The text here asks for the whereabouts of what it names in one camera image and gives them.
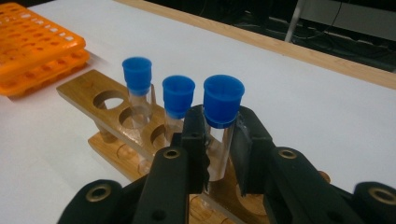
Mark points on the blue capped glass test tube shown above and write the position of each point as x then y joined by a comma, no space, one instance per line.
178,96
222,99
137,76

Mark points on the orange plastic test tube rack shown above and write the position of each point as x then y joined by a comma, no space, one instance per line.
31,56

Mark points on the wooden test tube rack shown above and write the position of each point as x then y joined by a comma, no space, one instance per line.
81,90

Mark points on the grey metal stand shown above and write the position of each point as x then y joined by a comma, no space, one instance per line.
358,21

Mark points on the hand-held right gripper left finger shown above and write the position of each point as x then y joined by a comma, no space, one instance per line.
196,146

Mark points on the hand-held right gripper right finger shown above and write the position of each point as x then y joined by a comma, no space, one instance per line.
252,155

